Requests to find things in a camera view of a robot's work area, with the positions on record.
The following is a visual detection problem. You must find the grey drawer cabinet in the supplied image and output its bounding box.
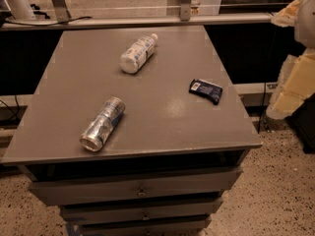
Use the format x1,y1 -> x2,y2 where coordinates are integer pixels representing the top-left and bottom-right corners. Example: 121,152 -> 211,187
0,25 -> 263,236

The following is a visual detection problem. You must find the dark blue snack packet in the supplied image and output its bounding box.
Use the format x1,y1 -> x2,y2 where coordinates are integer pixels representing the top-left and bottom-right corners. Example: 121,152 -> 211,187
189,79 -> 222,105

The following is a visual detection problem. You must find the grey drawer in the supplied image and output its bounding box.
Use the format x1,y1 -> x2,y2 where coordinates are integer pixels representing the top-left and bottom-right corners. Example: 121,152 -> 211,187
80,215 -> 211,236
61,196 -> 222,224
30,166 -> 242,206

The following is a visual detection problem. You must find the top grey drawer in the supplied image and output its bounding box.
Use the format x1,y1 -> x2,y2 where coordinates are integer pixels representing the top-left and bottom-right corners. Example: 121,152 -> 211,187
30,166 -> 242,206

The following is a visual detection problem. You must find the bottom grey drawer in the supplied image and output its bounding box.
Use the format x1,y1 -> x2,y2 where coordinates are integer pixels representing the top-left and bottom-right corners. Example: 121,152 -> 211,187
80,215 -> 211,236

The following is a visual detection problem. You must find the metal frame rail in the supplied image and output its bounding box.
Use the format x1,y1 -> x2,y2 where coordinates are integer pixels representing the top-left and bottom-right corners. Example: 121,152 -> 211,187
0,13 -> 274,31

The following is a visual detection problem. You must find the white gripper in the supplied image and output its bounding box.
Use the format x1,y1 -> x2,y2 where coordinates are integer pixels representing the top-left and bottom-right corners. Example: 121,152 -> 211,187
267,0 -> 315,119

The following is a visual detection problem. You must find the silver blue drink can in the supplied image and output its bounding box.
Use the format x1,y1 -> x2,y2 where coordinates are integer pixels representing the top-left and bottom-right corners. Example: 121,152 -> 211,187
80,96 -> 125,151

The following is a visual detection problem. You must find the black cable on rail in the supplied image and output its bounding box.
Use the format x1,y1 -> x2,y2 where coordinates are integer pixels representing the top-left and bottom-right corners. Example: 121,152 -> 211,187
3,15 -> 94,27

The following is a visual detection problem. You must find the middle grey drawer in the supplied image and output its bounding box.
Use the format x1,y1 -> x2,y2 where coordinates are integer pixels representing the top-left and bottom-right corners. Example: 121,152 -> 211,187
61,196 -> 222,224

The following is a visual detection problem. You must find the clear plastic water bottle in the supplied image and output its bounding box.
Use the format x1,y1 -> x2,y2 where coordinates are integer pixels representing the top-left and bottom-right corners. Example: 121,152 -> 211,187
119,33 -> 158,74

